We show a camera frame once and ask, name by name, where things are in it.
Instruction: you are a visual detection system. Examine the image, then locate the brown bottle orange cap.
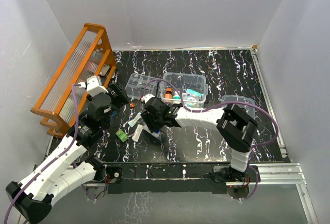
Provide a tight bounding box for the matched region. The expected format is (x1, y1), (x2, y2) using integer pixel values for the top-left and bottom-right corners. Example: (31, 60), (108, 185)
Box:
(164, 88), (173, 105)

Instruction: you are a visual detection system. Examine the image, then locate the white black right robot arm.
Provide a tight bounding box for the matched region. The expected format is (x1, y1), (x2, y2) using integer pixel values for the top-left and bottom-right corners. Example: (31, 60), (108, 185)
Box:
(140, 95), (257, 182)

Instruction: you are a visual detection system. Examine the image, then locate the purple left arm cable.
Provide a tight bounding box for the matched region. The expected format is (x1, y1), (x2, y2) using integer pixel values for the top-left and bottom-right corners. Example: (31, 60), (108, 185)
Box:
(3, 83), (109, 224)

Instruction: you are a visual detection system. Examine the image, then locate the orange wooden rack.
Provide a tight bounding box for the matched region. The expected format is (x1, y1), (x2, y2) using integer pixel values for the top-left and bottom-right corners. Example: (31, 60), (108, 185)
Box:
(31, 23), (117, 137)

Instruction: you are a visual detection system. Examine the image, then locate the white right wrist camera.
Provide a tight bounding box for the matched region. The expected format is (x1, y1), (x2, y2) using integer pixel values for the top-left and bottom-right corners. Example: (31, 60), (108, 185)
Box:
(140, 94), (155, 104)

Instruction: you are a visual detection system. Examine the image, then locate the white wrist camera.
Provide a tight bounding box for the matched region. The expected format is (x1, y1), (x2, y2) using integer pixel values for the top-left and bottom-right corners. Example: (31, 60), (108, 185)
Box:
(79, 76), (108, 97)
(140, 94), (155, 104)

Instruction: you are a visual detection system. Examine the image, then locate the aluminium frame rail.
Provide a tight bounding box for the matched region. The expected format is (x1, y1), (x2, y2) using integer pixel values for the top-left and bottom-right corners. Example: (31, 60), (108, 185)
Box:
(225, 51), (319, 224)

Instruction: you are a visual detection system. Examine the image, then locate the small green packet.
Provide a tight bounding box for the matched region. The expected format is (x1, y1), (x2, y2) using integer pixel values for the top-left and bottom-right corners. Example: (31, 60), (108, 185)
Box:
(115, 129), (128, 142)

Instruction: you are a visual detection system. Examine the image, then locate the clear first aid box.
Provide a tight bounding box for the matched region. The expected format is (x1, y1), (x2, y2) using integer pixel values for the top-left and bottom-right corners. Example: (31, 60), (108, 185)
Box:
(160, 72), (208, 108)

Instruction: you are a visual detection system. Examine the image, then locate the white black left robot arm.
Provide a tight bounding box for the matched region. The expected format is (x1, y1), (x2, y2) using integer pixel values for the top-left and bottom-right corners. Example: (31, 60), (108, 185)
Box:
(4, 82), (129, 223)

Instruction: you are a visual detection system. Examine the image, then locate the clear plastic divider tray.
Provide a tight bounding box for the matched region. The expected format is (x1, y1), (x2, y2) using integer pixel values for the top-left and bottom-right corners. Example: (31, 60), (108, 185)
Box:
(125, 73), (162, 104)

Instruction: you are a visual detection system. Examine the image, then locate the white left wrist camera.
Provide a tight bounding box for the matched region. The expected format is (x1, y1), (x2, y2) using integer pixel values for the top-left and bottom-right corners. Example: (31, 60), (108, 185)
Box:
(79, 76), (108, 97)

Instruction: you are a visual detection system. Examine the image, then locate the white blue ointment tube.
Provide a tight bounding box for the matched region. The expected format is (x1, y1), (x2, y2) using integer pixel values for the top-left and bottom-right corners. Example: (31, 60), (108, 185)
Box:
(145, 129), (163, 140)

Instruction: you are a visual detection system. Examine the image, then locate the white bottle green label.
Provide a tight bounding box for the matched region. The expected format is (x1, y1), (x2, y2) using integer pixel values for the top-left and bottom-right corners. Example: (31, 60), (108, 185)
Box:
(173, 91), (181, 104)

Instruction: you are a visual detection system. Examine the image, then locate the clear plastic box lid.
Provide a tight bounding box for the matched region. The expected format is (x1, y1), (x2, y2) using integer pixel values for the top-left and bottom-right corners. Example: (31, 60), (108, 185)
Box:
(222, 94), (256, 119)

